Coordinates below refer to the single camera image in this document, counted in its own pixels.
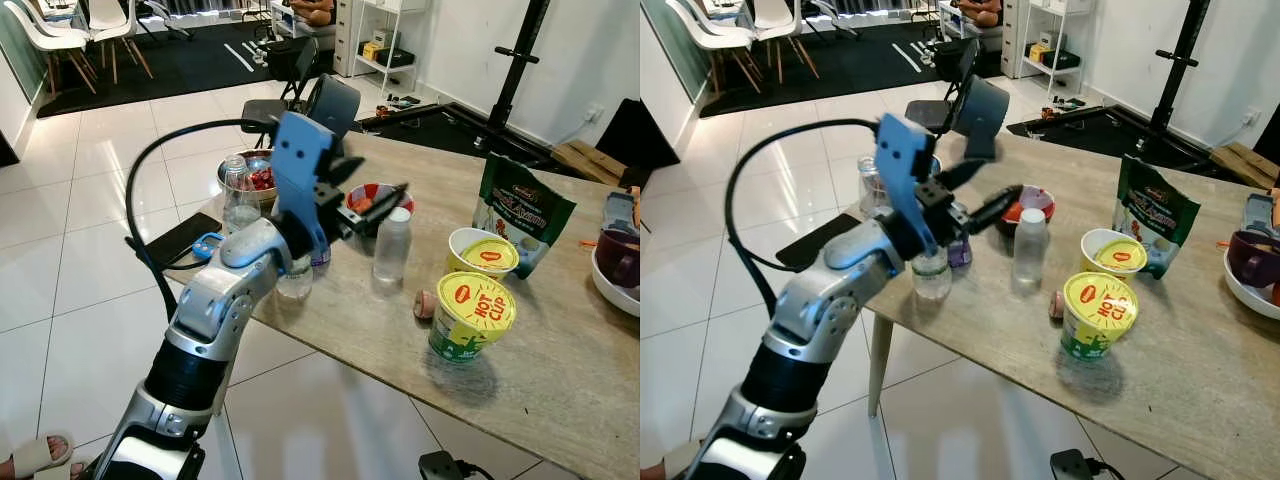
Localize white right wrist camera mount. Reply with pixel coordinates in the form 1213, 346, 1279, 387
1050, 449, 1096, 480
418, 450, 469, 480

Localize black folding chair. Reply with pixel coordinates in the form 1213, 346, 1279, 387
262, 36, 323, 105
928, 38, 983, 101

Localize black metal stand pole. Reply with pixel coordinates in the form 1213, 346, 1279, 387
1140, 0, 1213, 161
478, 0, 553, 153

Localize white shelf unit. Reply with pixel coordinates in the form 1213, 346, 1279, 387
333, 0, 433, 93
1000, 0, 1096, 91

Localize wooden dining table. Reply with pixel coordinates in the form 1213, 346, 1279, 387
775, 130, 1280, 480
150, 128, 641, 480

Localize clear bottle white cap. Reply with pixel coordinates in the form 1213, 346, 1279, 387
373, 206, 413, 292
1012, 207, 1049, 293

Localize seated person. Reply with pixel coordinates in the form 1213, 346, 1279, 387
955, 0, 1003, 29
288, 0, 337, 28

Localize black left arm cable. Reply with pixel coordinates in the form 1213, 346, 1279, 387
124, 117, 293, 323
724, 117, 883, 321

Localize light wooden pallet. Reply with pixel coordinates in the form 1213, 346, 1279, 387
1208, 142, 1280, 191
550, 140, 627, 188

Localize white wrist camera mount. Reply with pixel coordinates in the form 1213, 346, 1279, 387
1050, 449, 1096, 480
875, 112, 943, 259
270, 110, 337, 256
418, 450, 469, 480

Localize person's foot in beige sandal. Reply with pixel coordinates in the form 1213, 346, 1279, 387
0, 432, 77, 480

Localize grey office chair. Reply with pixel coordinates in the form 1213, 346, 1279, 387
905, 75, 1011, 163
240, 72, 362, 141

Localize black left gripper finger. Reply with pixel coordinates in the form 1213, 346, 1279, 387
326, 154, 366, 189
938, 152, 993, 193
966, 184, 1026, 237
350, 183, 410, 237

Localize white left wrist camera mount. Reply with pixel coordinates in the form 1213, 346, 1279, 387
270, 110, 337, 256
875, 112, 943, 259

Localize green snack bag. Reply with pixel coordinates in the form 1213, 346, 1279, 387
1112, 153, 1201, 280
472, 152, 578, 280

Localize metal bowl with red fruit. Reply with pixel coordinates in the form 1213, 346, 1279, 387
217, 149, 281, 208

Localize black smartphone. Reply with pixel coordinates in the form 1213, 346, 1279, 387
776, 213, 863, 271
143, 212, 223, 273

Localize white chair wooden legs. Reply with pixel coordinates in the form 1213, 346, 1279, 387
665, 0, 761, 96
748, 0, 821, 81
85, 0, 156, 83
0, 0, 98, 98

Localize clear plastic bottle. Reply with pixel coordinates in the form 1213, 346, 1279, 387
858, 155, 893, 219
910, 247, 952, 302
222, 153, 263, 234
275, 252, 317, 302

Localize yellow lid noodle cup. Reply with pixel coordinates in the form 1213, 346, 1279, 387
1060, 271, 1139, 361
446, 227, 521, 282
1081, 228, 1149, 281
428, 271, 518, 363

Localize dark bowl with red food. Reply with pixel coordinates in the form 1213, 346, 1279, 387
995, 185, 1056, 238
345, 183, 415, 229

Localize black floor mat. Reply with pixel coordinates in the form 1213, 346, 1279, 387
700, 15, 1006, 119
38, 18, 336, 119
1005, 103, 1251, 176
358, 98, 601, 179

